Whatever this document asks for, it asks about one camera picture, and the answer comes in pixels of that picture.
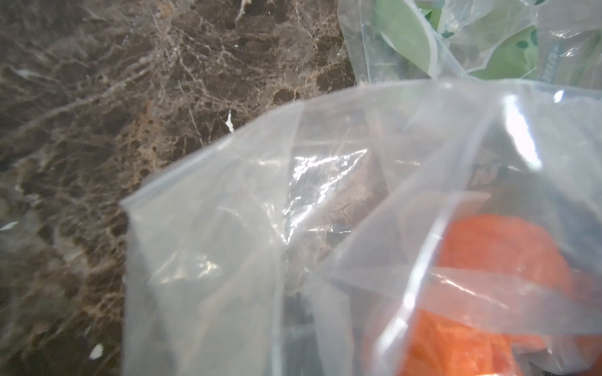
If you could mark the green zip-top bag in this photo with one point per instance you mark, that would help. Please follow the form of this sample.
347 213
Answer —
557 42

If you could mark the clear zip-top bag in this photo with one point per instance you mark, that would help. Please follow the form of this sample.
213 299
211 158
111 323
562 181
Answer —
306 242

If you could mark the orange in clear bag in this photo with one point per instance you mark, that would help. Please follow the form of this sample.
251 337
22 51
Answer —
506 245
440 346

